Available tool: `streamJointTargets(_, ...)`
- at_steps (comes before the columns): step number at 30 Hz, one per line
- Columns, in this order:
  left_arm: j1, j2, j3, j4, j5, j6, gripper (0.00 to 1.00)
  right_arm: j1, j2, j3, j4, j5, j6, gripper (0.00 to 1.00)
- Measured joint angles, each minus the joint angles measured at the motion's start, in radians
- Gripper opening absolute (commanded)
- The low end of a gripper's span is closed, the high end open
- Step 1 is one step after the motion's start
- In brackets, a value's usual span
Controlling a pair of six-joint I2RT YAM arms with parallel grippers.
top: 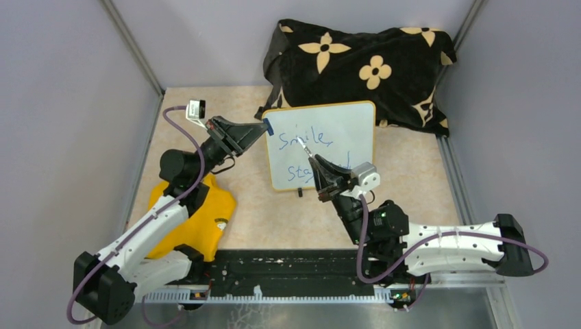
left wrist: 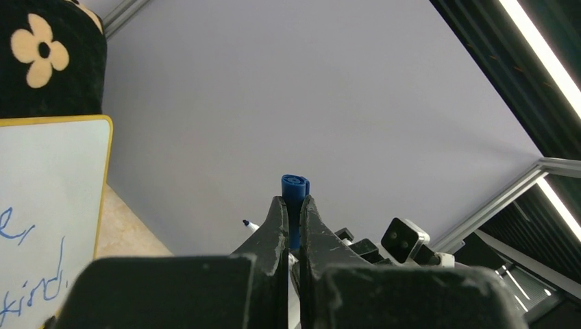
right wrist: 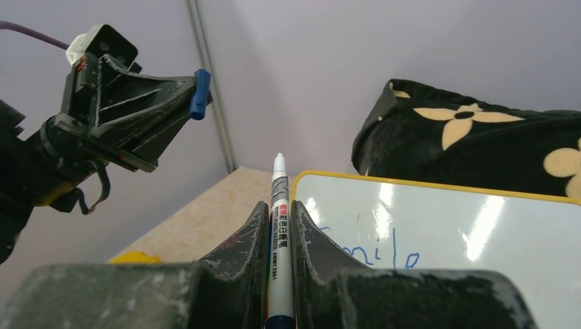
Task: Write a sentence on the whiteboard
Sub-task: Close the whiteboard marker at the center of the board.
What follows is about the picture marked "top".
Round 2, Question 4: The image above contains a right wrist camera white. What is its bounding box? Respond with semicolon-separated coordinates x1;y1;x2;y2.
350;162;381;198

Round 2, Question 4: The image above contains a left aluminium frame post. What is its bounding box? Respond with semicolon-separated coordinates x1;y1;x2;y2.
99;0;165;97

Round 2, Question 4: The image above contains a black floral pillow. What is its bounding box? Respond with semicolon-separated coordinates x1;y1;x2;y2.
255;19;457;136

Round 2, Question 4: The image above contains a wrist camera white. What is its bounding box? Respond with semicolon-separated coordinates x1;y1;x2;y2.
350;162;381;198
186;99;206;126

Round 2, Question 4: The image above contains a yellow cloth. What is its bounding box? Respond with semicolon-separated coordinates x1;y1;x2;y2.
147;174;236;263

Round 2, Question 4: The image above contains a white marker pen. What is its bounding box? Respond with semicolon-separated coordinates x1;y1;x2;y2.
297;137;314;158

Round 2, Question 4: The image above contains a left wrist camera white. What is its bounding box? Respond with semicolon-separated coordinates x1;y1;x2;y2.
186;99;206;126

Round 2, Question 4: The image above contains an aluminium front rail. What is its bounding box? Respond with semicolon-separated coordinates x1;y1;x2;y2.
137;271;505;304

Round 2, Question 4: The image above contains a right aluminium frame post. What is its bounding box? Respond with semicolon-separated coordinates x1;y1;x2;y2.
435;0;486;87

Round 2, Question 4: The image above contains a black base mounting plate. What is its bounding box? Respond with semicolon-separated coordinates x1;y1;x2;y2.
161;247;432;299

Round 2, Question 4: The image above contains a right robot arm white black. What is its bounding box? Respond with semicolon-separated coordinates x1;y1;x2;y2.
308;154;542;284

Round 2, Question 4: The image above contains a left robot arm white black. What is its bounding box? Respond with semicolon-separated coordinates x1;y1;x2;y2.
66;116;273;325

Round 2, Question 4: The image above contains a blue marker cap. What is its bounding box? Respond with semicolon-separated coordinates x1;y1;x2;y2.
262;118;274;136

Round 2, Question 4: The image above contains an aluminium frame post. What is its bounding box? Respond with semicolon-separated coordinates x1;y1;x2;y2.
435;0;486;87
99;0;165;97

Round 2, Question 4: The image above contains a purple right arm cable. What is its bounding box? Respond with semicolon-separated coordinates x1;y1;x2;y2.
356;193;550;285

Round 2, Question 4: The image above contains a white whiteboard yellow frame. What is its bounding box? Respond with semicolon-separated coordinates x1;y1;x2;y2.
262;101;376;191

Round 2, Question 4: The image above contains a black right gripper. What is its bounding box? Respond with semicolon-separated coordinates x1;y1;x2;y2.
311;154;373;245

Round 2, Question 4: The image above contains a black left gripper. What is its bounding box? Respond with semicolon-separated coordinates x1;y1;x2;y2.
192;115;271;182

